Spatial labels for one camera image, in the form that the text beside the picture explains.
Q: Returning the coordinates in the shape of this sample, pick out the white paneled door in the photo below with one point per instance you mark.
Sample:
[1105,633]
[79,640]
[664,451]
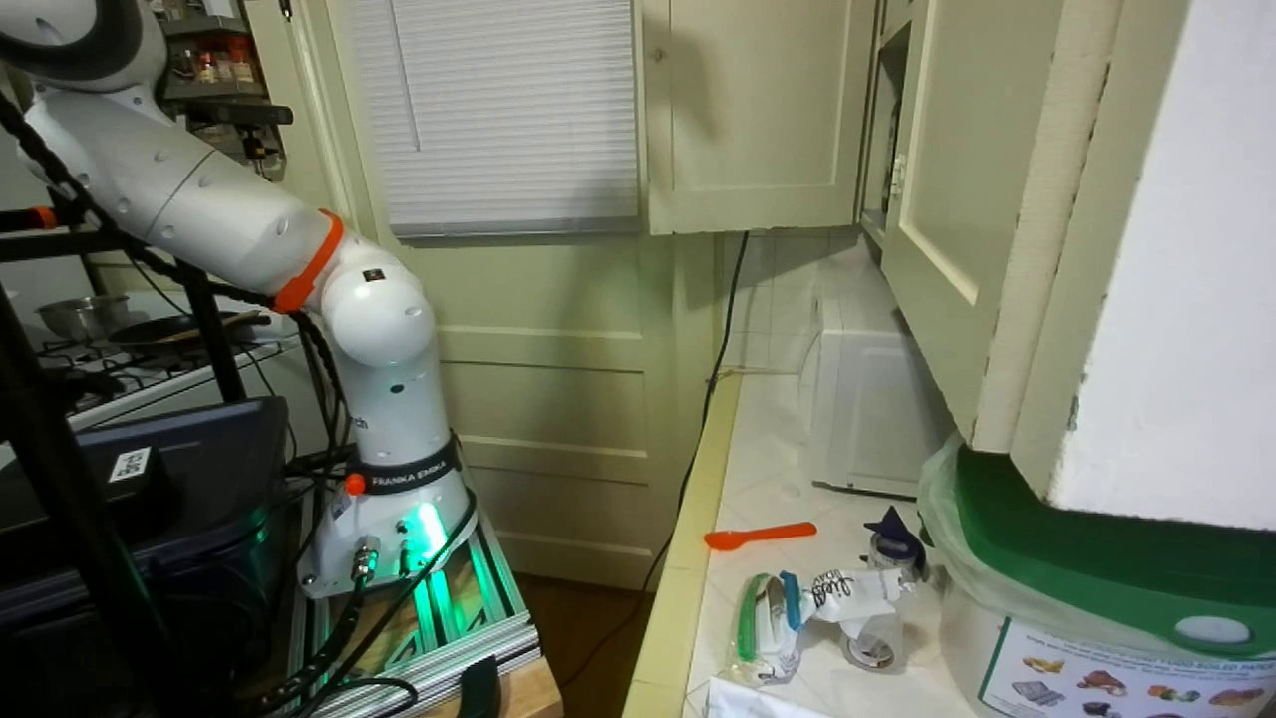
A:
[559,401]

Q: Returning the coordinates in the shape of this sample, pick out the white microwave oven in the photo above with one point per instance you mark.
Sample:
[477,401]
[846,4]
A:
[873,401]

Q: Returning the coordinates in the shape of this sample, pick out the white slatted window blind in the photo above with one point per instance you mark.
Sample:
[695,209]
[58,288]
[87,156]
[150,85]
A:
[505,120]

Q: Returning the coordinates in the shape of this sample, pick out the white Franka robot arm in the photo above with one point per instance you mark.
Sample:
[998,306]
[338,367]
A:
[386,385]

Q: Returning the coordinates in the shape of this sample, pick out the black metal stand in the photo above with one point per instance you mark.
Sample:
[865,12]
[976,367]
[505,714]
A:
[55,504]

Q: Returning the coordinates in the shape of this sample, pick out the white bucket with green lid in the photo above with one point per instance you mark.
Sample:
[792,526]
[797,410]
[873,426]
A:
[1101,584]

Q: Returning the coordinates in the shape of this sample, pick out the cream cabinet door with metal knob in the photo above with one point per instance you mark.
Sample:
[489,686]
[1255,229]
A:
[745,120]

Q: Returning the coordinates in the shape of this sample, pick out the aluminium robot mounting stand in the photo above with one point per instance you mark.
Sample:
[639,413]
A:
[466,623]

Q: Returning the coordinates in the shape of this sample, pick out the crumpled clear plastic bag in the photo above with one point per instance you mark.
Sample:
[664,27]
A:
[865,612]

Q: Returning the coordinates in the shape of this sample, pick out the orange plastic spatula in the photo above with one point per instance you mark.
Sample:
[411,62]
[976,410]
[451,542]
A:
[761,538]

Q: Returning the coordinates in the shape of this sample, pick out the small dark blue cap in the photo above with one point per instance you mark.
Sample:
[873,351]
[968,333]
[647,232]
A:
[897,538]

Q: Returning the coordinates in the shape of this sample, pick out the metal cooking pot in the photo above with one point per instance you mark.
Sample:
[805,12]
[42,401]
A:
[83,316]

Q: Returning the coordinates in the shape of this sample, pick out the shelf with spice jars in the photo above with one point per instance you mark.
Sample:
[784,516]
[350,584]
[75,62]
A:
[220,83]

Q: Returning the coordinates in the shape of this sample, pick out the dark blue box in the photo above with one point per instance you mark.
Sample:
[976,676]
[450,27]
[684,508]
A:
[201,459]

